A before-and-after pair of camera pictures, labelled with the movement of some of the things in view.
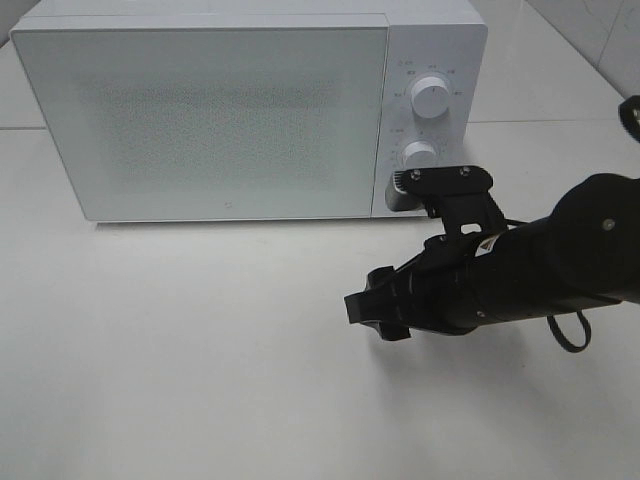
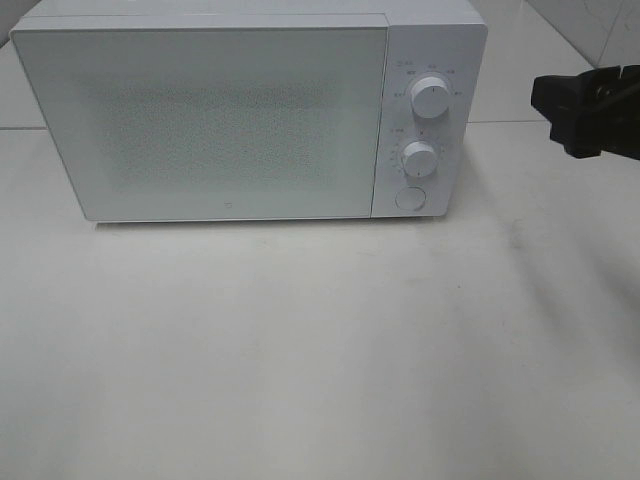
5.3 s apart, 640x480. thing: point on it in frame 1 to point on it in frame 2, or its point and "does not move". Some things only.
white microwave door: (212, 123) does not move
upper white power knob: (430, 96) does not move
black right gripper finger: (381, 306) to (592, 112)
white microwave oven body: (200, 110) does not move
